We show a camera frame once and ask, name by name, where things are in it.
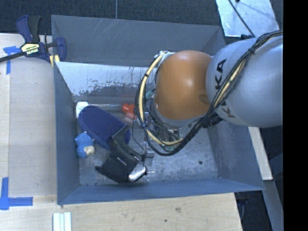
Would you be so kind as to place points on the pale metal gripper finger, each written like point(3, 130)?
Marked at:
point(150, 154)
point(147, 162)

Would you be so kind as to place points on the clear bottle with red cap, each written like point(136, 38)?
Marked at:
point(128, 109)

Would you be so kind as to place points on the blue toy animal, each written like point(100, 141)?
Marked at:
point(83, 142)

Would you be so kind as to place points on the dark blue oval bowl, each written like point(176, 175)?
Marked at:
point(101, 124)

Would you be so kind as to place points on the shiny silver metal cylinder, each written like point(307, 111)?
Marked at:
point(136, 174)

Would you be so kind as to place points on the black stapler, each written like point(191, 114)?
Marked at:
point(120, 162)

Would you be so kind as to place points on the grey metal bin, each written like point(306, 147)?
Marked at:
point(134, 42)

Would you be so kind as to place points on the small white container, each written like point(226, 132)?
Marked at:
point(81, 107)

